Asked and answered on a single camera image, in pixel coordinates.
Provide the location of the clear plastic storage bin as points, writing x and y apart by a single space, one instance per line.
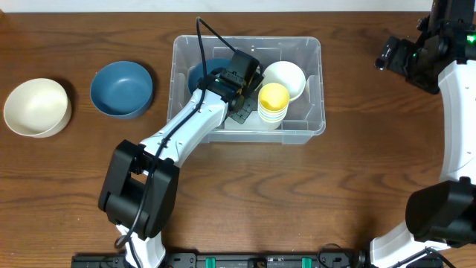
306 115

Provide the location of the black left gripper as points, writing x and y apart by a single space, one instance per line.
248 107

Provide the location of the cream large bowl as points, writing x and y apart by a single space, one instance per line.
37 108

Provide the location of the cream plastic cup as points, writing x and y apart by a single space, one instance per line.
269 125

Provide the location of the white label in bin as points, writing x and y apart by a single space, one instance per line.
252 122

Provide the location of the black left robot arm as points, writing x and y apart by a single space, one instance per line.
139 191

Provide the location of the white small bowl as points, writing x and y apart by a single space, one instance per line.
286 74

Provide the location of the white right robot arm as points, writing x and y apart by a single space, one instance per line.
441 216

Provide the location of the orange-yellow plastic cup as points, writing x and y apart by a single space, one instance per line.
272 120

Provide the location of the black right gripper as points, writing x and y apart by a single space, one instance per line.
401 62

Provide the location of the pink plastic cup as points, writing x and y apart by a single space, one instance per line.
273 112

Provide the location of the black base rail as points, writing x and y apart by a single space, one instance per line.
331 259

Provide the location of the dark blue bowl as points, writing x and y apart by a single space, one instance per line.
122 89
213 66

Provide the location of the light blue plastic cup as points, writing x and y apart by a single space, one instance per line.
272 116

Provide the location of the yellow plastic cup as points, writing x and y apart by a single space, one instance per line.
273 97

